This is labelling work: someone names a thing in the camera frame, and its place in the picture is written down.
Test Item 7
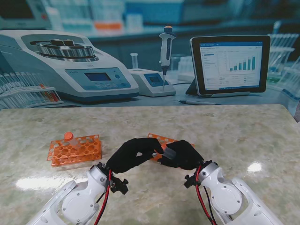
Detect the red black arm cable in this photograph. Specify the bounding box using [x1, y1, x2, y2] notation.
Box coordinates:
[195, 165, 218, 225]
[93, 170, 113, 225]

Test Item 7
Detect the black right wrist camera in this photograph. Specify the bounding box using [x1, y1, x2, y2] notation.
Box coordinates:
[184, 173, 199, 188]

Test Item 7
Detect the printed laboratory backdrop poster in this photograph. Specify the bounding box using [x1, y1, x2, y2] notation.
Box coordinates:
[0, 0, 300, 111]

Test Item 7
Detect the red black left arm cable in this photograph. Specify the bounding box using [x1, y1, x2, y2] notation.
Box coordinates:
[93, 170, 113, 225]

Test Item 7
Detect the clear plastic test tube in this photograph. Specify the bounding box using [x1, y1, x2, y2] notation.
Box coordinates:
[163, 146, 177, 160]
[69, 135, 82, 150]

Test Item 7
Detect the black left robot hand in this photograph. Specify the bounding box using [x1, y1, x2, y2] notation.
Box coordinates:
[106, 137, 165, 174]

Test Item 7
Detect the red black right arm cable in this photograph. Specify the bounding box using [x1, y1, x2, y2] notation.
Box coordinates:
[195, 165, 218, 225]

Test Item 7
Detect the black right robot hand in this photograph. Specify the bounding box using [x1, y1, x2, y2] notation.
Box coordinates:
[157, 140, 204, 171]

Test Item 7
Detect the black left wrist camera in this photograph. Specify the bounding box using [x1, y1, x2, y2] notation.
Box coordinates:
[110, 177, 129, 195]

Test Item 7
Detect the orange plastic test tube rack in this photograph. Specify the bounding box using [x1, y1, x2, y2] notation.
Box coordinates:
[47, 135, 103, 167]
[147, 133, 195, 163]

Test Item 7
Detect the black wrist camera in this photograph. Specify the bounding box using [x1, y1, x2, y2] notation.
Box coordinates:
[184, 173, 199, 188]
[110, 177, 129, 195]

